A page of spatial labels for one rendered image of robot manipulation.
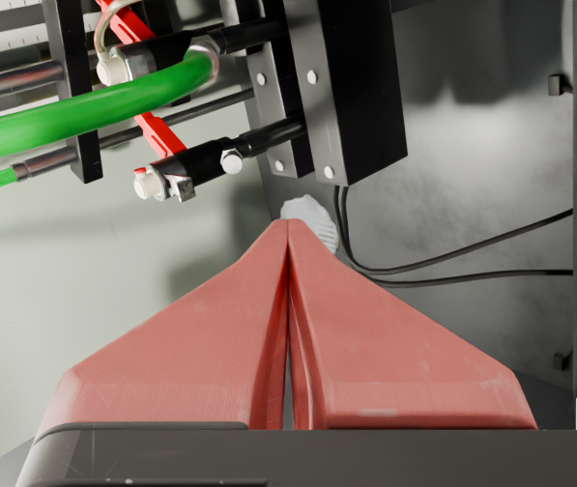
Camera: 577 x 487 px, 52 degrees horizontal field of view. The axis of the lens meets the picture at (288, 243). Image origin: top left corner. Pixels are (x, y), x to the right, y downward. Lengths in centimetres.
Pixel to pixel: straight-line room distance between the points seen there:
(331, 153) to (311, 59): 7
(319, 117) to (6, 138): 30
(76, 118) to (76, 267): 50
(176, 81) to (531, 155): 37
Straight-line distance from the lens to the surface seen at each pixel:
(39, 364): 75
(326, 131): 48
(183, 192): 39
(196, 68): 28
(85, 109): 23
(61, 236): 71
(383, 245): 71
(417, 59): 60
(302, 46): 47
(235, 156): 43
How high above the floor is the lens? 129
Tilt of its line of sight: 33 degrees down
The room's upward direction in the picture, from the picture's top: 119 degrees counter-clockwise
